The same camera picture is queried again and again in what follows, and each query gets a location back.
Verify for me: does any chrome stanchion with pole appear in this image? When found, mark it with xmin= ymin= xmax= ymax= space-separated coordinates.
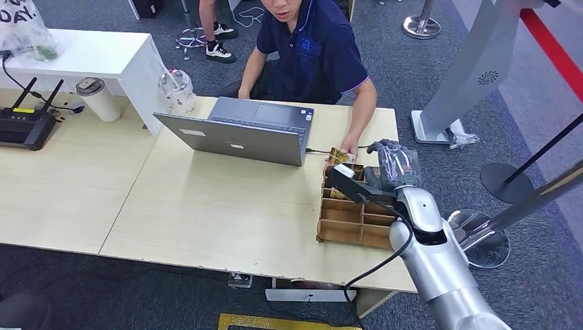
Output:
xmin=446 ymin=159 xmax=583 ymax=270

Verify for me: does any white floor cable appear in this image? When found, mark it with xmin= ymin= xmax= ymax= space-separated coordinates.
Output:
xmin=230 ymin=0 xmax=265 ymax=28

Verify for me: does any black box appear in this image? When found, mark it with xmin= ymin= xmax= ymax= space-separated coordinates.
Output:
xmin=132 ymin=0 xmax=166 ymax=19

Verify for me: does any white side table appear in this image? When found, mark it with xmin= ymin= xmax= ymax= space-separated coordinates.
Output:
xmin=0 ymin=28 xmax=167 ymax=137

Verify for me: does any black router with antennas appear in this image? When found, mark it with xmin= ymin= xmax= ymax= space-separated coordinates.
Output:
xmin=0 ymin=77 xmax=65 ymax=151

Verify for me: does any wooden compartment organizer box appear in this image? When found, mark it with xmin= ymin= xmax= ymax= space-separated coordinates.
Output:
xmin=316 ymin=162 xmax=397 ymax=250

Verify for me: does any yellow floor tape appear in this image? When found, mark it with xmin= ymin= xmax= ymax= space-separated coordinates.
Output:
xmin=217 ymin=313 xmax=363 ymax=330

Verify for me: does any white under-desk drawer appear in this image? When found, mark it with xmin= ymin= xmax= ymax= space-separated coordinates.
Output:
xmin=265 ymin=278 xmax=358 ymax=303

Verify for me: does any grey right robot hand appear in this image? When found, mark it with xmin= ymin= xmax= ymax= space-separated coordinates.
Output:
xmin=364 ymin=138 xmax=423 ymax=193

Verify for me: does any person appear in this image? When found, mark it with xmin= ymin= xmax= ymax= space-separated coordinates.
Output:
xmin=217 ymin=0 xmax=379 ymax=158
xmin=198 ymin=0 xmax=239 ymax=64

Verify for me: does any printed clear plastic bag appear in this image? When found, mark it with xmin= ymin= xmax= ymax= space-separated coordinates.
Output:
xmin=0 ymin=0 xmax=59 ymax=63

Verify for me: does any black laptop power cable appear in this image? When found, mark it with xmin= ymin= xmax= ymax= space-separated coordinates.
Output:
xmin=305 ymin=144 xmax=379 ymax=155

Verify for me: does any white cup with lid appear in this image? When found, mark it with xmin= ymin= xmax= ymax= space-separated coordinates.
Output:
xmin=75 ymin=77 xmax=122 ymax=123

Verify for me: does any grey laptop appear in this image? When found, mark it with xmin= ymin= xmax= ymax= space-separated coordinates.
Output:
xmin=153 ymin=96 xmax=315 ymax=168

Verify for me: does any chrome stanchion base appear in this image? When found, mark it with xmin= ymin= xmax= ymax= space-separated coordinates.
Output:
xmin=401 ymin=0 xmax=442 ymax=40

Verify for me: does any clear bag with drink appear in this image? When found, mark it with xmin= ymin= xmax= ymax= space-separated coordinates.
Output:
xmin=157 ymin=68 xmax=197 ymax=115

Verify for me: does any black router cable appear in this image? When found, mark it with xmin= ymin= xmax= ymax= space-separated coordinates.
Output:
xmin=0 ymin=52 xmax=86 ymax=115

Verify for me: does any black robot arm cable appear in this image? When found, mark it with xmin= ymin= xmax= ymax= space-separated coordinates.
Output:
xmin=342 ymin=200 xmax=415 ymax=330

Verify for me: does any person's left hand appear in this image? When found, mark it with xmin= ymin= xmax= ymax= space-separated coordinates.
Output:
xmin=339 ymin=132 xmax=361 ymax=158

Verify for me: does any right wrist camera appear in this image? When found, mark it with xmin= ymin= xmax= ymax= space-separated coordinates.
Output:
xmin=327 ymin=163 xmax=397 ymax=206

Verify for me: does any small clear plastic bag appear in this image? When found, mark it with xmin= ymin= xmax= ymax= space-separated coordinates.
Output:
xmin=448 ymin=129 xmax=481 ymax=151

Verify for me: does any grey kiosk stand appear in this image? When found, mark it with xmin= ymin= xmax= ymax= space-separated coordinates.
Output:
xmin=410 ymin=0 xmax=547 ymax=146

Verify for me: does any black stanchion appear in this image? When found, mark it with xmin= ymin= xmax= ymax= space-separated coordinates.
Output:
xmin=480 ymin=111 xmax=583 ymax=204

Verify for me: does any chrome stool base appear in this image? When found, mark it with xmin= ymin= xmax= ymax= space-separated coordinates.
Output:
xmin=175 ymin=0 xmax=210 ymax=61

